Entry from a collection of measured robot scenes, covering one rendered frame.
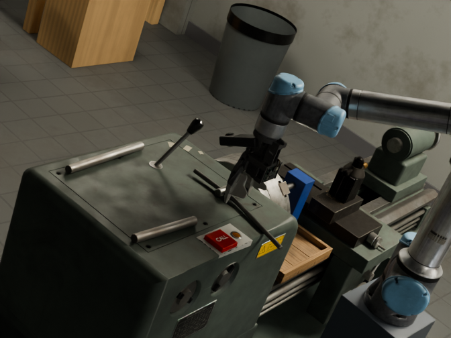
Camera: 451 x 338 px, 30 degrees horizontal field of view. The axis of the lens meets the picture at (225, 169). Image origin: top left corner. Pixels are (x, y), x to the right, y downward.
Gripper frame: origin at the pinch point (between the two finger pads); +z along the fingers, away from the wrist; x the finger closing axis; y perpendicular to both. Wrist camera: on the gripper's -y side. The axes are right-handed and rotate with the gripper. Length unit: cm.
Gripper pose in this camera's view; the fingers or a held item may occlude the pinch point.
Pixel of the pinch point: (235, 194)
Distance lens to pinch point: 217.9
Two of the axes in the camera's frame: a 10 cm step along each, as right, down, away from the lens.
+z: -3.2, 8.3, 4.6
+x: 6.0, -2.0, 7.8
